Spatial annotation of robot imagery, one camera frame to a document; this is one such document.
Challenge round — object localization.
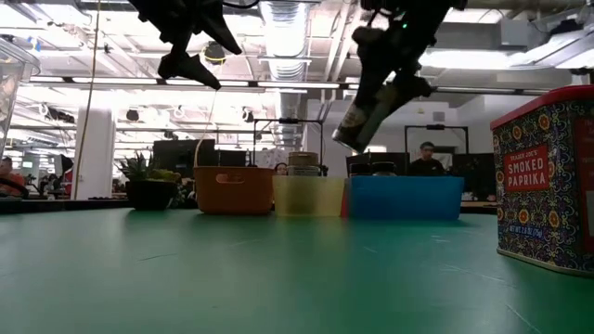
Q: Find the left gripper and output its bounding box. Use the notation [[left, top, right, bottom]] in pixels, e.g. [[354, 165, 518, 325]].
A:
[[128, 0, 243, 92]]

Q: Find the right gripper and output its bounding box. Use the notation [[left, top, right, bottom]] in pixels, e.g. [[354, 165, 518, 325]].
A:
[[353, 0, 468, 112]]

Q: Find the green-lid spice jar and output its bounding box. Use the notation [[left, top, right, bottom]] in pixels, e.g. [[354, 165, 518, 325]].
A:
[[331, 83, 403, 154]]

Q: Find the brown-lid spice jar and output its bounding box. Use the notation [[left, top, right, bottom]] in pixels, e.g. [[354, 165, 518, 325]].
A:
[[287, 151, 321, 177]]

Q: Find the black round ceiling fixture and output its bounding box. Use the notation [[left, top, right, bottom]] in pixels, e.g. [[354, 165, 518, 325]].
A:
[[202, 41, 227, 66]]

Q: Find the black computer monitor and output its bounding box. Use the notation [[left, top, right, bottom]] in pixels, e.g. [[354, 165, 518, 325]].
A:
[[345, 151, 410, 177], [450, 152, 500, 196], [152, 138, 217, 180], [216, 148, 248, 168]]

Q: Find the blue plastic bin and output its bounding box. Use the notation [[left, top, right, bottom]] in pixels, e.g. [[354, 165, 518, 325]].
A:
[[347, 174, 465, 222]]

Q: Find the orange plastic bin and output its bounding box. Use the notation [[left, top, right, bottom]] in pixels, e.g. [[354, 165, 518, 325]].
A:
[[193, 165, 276, 215]]

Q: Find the small potted succulent plant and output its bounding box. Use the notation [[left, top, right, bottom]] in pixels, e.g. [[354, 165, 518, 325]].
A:
[[118, 155, 182, 212]]

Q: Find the yellow plastic bin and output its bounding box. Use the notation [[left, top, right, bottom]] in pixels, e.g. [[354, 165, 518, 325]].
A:
[[272, 174, 347, 218]]

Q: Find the white pillar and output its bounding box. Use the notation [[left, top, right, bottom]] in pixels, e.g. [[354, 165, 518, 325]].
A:
[[73, 106, 117, 200]]

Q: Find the red-lid smoked paprika tin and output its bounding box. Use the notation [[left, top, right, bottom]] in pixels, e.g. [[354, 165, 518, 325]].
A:
[[490, 84, 594, 279]]

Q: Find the clear plastic storage container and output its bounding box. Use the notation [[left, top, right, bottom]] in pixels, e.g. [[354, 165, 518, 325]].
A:
[[0, 36, 42, 157]]

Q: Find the green table mat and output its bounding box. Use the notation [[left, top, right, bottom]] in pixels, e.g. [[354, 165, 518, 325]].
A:
[[0, 207, 594, 334]]

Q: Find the black metal stand frame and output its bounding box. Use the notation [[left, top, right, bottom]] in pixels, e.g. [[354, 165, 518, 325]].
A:
[[404, 123, 470, 163], [252, 118, 325, 177]]

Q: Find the silver ventilation duct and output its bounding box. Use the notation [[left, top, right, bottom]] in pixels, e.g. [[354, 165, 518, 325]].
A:
[[257, 0, 313, 149]]

